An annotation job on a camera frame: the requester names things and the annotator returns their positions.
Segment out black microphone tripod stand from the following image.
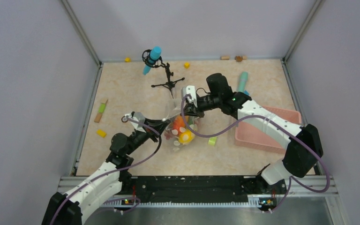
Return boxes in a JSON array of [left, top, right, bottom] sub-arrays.
[[151, 57, 185, 98]]

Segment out red pepper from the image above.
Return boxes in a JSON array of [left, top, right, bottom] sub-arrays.
[[171, 115, 186, 135]]

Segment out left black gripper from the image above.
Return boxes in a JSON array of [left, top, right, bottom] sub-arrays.
[[125, 117, 170, 155]]

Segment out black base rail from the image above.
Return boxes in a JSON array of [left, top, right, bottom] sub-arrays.
[[130, 175, 262, 204]]

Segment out brown wooden piece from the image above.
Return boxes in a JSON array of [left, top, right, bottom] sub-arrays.
[[234, 55, 248, 62]]

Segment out green and wood block stick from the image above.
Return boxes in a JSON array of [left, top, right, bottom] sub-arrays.
[[94, 98, 108, 123]]

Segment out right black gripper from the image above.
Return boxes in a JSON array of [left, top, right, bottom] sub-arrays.
[[181, 94, 222, 118]]

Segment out pink plastic basket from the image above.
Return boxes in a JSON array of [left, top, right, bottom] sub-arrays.
[[234, 105, 302, 155]]

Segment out poker chip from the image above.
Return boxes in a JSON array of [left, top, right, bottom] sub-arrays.
[[121, 116, 128, 123]]

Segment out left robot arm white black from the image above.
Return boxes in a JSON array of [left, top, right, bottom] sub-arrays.
[[42, 114, 171, 225]]

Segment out blue microphone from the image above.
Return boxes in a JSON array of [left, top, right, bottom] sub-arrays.
[[142, 46, 162, 75]]

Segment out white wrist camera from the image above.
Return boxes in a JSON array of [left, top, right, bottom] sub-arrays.
[[124, 112, 145, 132], [181, 85, 197, 107]]

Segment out teal cylinder tube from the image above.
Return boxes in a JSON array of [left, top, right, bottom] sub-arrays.
[[237, 71, 248, 92]]

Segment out yellow block near left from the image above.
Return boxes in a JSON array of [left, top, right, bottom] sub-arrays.
[[96, 129, 107, 138]]

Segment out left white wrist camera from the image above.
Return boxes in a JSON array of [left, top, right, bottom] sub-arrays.
[[124, 112, 145, 132]]

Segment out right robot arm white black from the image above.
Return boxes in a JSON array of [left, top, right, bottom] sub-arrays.
[[181, 73, 323, 193]]

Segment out lime green toy brick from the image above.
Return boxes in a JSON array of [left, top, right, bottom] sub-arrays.
[[208, 136, 217, 146]]

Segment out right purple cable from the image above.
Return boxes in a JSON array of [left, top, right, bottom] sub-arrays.
[[180, 94, 331, 213]]

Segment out clear zip top bag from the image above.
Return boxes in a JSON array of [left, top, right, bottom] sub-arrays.
[[164, 98, 200, 152]]

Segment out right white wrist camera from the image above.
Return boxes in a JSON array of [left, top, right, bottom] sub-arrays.
[[181, 85, 197, 107]]

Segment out yellow cube at back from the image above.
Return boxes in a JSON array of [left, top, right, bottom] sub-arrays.
[[184, 62, 190, 69]]

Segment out yellow lemon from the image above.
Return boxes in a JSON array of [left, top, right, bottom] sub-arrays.
[[178, 130, 195, 145]]

